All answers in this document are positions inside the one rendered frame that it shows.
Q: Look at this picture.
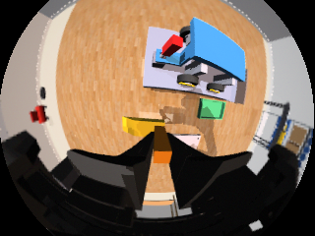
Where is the green tray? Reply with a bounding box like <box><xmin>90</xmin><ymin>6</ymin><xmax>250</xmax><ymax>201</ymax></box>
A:
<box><xmin>201</xmin><ymin>99</ymin><xmax>221</xmax><ymax>117</ymax></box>
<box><xmin>197</xmin><ymin>98</ymin><xmax>225</xmax><ymax>119</ymax></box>

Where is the yellow wheel chock with orange handle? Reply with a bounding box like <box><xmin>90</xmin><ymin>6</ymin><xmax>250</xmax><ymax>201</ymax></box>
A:
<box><xmin>122</xmin><ymin>117</ymin><xmax>172</xmax><ymax>164</ymax></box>

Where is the red-headed pin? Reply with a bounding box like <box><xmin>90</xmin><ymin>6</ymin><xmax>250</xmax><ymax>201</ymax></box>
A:
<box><xmin>160</xmin><ymin>35</ymin><xmax>184</xmax><ymax>59</ymax></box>

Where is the small blue wheeled trolley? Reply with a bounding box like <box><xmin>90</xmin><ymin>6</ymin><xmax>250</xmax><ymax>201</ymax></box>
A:
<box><xmin>155</xmin><ymin>17</ymin><xmax>245</xmax><ymax>93</ymax></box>

